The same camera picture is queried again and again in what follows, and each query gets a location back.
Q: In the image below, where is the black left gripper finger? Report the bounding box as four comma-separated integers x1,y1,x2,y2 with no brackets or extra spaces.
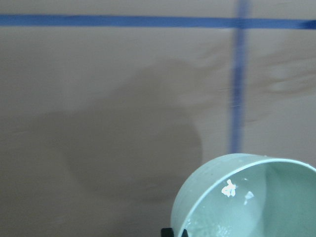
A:
160,227,174,237

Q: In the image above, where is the mint green plastic bowl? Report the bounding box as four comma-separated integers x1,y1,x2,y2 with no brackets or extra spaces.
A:
170,154,316,237

